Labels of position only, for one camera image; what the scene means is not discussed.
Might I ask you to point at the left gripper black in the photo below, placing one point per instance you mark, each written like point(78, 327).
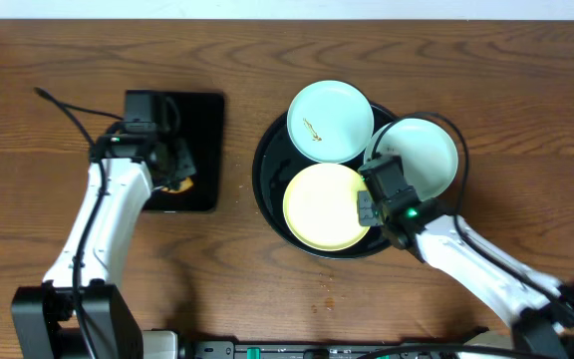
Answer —
point(179, 163)

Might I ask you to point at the yellow green scrub sponge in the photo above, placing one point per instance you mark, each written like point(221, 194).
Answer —
point(179, 187)

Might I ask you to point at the yellow plate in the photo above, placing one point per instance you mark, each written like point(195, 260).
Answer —
point(320, 207)

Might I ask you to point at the mint plate with stain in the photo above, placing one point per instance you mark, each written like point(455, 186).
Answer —
point(330, 122)

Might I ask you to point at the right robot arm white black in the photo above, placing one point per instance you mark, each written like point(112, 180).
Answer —
point(538, 308)

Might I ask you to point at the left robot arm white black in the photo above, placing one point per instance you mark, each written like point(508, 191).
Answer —
point(78, 311)

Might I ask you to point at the black rectangular tray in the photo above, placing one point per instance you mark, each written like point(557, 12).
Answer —
point(199, 118)

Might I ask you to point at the black round tray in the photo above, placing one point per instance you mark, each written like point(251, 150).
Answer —
point(275, 163)

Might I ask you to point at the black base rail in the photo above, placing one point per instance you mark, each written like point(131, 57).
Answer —
point(297, 350)

